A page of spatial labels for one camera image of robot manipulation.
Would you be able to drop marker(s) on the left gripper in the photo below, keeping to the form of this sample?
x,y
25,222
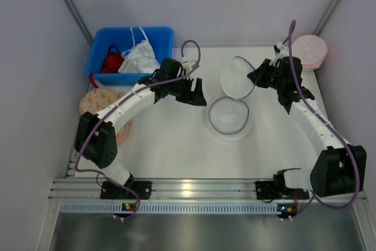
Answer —
x,y
186,90

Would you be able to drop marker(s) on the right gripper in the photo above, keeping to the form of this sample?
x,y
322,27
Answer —
x,y
265,73

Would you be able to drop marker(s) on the red bra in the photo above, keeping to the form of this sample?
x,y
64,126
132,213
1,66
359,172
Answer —
x,y
104,66

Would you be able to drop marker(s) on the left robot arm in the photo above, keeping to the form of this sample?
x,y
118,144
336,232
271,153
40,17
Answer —
x,y
96,134

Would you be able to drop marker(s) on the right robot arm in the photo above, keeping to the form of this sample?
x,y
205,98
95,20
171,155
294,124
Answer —
x,y
339,167

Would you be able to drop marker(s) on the pink trimmed mesh laundry bag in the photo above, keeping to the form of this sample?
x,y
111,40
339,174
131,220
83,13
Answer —
x,y
311,50

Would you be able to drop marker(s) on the white bra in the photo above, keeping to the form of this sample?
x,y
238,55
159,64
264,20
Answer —
x,y
140,56

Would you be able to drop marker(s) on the floral patterned bra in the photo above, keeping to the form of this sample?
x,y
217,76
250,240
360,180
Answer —
x,y
100,98

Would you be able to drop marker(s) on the blue plastic bin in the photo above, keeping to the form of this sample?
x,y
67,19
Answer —
x,y
160,38

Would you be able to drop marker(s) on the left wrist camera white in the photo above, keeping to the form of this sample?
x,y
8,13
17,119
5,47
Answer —
x,y
190,66

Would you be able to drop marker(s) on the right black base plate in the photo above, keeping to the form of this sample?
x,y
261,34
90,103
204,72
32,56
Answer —
x,y
269,190

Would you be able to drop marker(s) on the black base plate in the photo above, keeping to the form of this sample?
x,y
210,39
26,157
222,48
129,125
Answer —
x,y
110,191
269,190

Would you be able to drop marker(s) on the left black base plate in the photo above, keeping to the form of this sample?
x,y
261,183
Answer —
x,y
110,191

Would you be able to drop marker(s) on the aluminium mounting rail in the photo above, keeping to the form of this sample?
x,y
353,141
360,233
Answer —
x,y
163,190

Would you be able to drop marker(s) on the slotted cable duct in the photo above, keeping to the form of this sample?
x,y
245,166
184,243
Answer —
x,y
178,208

